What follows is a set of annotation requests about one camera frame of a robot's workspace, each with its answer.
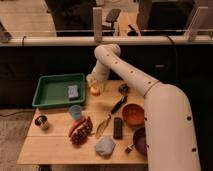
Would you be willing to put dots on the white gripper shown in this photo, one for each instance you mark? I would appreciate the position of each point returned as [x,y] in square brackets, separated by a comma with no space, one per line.
[99,75]

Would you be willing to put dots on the orange apple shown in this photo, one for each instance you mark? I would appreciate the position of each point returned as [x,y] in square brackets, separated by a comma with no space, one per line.
[95,91]

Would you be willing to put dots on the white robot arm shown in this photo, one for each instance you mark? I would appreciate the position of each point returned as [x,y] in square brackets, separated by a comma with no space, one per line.
[169,128]

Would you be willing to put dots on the white paper cup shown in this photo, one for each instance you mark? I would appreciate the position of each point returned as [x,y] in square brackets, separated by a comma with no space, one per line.
[89,77]

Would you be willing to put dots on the small metal cup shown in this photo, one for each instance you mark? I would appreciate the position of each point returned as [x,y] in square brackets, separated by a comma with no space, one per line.
[42,122]

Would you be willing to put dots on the blue sponge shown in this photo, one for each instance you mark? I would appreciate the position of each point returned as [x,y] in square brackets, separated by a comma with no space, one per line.
[73,92]

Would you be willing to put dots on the black remote control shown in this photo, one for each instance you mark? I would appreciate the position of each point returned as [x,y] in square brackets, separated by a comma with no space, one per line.
[118,128]

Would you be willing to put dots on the green plastic tray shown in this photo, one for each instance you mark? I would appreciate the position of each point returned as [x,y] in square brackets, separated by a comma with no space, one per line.
[52,91]

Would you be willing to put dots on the orange bowl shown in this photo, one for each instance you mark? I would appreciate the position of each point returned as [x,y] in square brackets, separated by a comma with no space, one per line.
[133,114]

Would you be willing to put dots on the purple bowl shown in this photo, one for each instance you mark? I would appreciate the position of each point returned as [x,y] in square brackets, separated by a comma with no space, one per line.
[139,141]

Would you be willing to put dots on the small metal clip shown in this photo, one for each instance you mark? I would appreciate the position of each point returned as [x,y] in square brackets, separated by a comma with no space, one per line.
[129,148]

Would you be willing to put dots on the black handled utensil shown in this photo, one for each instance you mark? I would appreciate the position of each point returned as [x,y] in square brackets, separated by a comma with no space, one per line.
[122,101]

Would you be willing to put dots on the white horizontal rail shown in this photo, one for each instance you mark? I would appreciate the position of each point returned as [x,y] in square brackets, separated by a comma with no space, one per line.
[120,40]

